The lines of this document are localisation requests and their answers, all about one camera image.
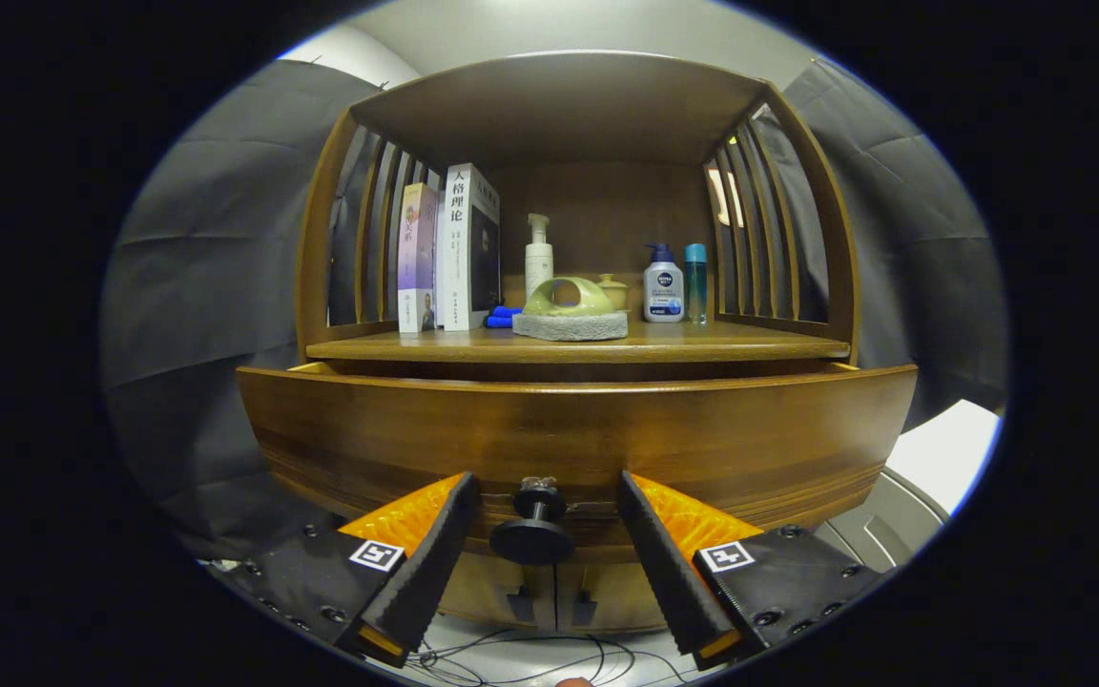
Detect brown wooden drawer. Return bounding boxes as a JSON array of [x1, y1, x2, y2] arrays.
[[237, 361, 920, 564]]

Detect black floor cables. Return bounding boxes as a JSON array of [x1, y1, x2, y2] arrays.
[[397, 625, 694, 687]]

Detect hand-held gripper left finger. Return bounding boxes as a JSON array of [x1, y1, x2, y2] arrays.
[[216, 470, 480, 669]]

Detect white board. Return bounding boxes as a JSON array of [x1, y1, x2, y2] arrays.
[[883, 399, 1002, 516]]

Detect grey rounded plastic housing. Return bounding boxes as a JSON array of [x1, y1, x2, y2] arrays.
[[812, 466, 949, 573]]

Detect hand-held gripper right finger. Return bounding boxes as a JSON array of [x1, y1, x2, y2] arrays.
[[616, 469, 894, 672]]

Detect white blue-capped lotion bottle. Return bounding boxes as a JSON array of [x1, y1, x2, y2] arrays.
[[643, 242, 685, 323]]

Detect white thick book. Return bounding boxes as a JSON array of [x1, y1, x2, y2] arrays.
[[435, 163, 502, 332]]

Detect wooden cabinet door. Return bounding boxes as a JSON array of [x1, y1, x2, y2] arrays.
[[440, 553, 556, 631], [556, 561, 671, 634]]

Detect brown wooden cabinet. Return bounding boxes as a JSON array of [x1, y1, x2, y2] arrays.
[[294, 50, 861, 635]]

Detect yellow lidded teacup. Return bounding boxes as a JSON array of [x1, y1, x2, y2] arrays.
[[592, 273, 630, 313]]

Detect green-handled grey scrub sponge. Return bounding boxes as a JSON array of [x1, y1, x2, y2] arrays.
[[511, 277, 629, 343]]

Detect black round drawer knob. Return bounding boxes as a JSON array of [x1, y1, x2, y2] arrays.
[[489, 477, 576, 566]]

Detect white pump bottle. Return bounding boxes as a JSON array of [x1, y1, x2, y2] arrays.
[[525, 213, 554, 302]]

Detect purple book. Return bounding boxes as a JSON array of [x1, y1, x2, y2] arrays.
[[397, 182, 439, 335]]

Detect teal slim bottle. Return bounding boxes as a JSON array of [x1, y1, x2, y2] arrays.
[[684, 242, 708, 325]]

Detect wooden countertop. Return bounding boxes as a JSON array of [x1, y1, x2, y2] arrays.
[[306, 320, 851, 364]]

